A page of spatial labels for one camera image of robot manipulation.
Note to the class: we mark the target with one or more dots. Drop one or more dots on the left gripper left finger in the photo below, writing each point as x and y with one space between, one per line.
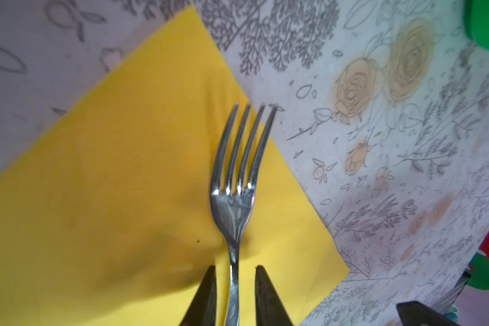
203 308

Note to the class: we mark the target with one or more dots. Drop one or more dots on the silver fork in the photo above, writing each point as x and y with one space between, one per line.
232 191

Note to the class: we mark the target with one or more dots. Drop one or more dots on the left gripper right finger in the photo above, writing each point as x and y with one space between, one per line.
269 309

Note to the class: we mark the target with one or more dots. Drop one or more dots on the yellow paper napkin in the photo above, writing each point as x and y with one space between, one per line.
105 220

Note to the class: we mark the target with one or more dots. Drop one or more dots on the green plastic basket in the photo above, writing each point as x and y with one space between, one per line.
476 21

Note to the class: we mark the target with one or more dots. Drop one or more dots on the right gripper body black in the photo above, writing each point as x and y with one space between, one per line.
417 314

